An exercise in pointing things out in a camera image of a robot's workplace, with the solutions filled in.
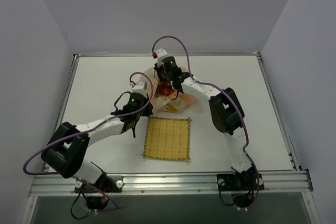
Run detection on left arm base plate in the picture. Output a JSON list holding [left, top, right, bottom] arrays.
[[75, 175, 123, 194]]

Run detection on translucent orange plastic bag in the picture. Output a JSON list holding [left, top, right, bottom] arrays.
[[144, 68, 196, 114]]

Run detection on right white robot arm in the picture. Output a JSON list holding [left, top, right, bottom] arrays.
[[153, 52, 260, 189]]

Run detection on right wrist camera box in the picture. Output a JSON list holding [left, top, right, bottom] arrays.
[[152, 48, 169, 66]]

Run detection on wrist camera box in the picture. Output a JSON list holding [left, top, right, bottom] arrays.
[[132, 81, 148, 97], [152, 48, 169, 66]]

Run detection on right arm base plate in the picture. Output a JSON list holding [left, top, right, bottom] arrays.
[[216, 173, 265, 191]]

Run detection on red fake fruit bunch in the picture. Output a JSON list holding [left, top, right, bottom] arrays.
[[157, 83, 174, 96]]

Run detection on front aluminium rail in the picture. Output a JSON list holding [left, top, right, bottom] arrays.
[[28, 170, 313, 197]]

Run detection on woven bamboo mat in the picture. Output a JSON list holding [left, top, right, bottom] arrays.
[[142, 116, 191, 162]]

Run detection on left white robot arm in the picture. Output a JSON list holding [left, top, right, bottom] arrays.
[[41, 92, 153, 192]]

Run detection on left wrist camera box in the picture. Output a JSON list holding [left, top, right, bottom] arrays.
[[132, 81, 148, 97]]

